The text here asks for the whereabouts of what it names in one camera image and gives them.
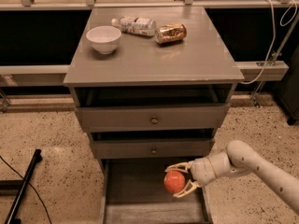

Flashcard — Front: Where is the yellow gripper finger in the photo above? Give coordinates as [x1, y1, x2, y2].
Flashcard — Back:
[174, 180, 200, 198]
[165, 162, 190, 174]

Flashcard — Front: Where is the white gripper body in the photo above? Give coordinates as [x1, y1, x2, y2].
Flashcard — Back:
[190, 158, 215, 187]

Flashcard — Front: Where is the red apple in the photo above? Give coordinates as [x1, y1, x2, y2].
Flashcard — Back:
[164, 171, 185, 194]

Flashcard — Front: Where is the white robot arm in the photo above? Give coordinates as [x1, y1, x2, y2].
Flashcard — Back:
[164, 140, 299, 214]

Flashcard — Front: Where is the grey top drawer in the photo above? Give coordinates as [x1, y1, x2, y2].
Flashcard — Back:
[75, 105, 229, 133]

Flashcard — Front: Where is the brass top drawer knob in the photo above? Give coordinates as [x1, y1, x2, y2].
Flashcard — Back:
[150, 116, 159, 124]

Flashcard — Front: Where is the grey open bottom drawer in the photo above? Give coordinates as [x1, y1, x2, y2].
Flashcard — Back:
[100, 158, 213, 224]

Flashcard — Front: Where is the grey middle drawer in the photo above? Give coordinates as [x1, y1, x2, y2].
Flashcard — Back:
[90, 138, 215, 159]

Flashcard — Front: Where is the grey wooden drawer cabinet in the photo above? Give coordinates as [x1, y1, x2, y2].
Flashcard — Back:
[64, 6, 245, 224]

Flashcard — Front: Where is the white plastic bottle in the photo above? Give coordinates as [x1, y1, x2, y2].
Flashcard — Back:
[111, 16, 156, 36]

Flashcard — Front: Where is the black metal floor stand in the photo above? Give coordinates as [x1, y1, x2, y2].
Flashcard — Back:
[0, 149, 42, 224]

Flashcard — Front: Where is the white ceramic bowl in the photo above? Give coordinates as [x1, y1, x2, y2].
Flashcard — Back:
[86, 26, 121, 54]

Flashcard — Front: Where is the black floor cable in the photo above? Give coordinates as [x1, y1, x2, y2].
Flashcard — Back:
[0, 155, 53, 224]

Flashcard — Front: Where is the white hanging cable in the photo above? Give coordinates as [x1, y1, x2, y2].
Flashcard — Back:
[239, 0, 299, 86]

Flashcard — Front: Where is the metal railing frame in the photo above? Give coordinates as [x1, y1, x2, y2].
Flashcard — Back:
[0, 0, 299, 114]

